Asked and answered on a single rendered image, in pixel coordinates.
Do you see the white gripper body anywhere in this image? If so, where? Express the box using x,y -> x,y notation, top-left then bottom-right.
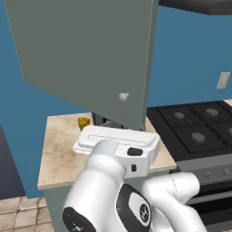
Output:
72,125 -> 161,166

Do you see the white wall outlet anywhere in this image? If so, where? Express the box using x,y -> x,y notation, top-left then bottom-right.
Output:
216,72 -> 231,90

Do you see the grey-green cabinet door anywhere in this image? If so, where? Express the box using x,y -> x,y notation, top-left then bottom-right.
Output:
4,0 -> 160,131

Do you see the black gas stove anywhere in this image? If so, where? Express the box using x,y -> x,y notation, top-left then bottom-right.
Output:
146,100 -> 232,232

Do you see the dark range hood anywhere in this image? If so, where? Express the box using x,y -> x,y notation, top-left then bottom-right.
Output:
158,0 -> 232,16

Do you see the yellow glass cup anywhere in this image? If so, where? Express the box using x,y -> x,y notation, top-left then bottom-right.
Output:
77,117 -> 92,131

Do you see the round silver door knob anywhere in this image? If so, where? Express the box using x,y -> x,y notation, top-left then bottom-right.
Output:
118,92 -> 130,102

